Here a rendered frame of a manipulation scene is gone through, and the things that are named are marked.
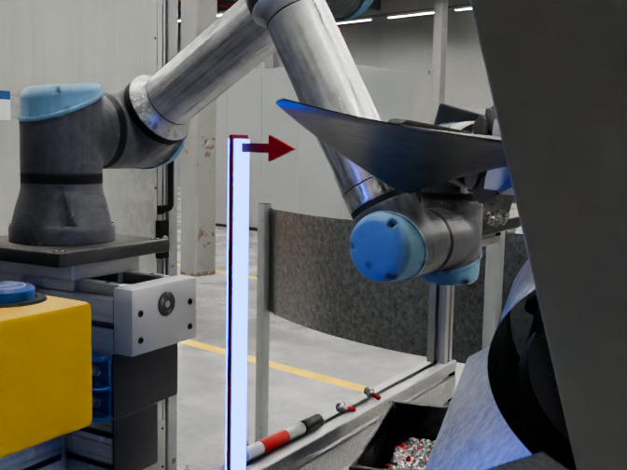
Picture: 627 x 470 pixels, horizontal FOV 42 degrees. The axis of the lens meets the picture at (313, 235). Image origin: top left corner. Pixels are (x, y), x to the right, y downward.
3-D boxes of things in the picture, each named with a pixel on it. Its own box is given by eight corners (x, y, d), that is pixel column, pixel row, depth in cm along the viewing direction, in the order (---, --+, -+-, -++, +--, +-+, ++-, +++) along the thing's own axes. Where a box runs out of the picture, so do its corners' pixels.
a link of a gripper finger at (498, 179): (588, 172, 68) (548, 163, 77) (520, 163, 67) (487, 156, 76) (581, 209, 68) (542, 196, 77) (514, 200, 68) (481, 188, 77)
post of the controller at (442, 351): (444, 365, 122) (449, 235, 120) (425, 362, 124) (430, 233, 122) (452, 361, 125) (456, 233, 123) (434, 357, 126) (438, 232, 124)
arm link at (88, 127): (0, 172, 117) (-2, 76, 116) (76, 171, 128) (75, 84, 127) (54, 174, 111) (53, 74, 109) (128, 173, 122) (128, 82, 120)
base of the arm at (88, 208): (-15, 240, 117) (-17, 172, 116) (64, 232, 130) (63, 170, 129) (60, 248, 110) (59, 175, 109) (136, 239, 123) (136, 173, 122)
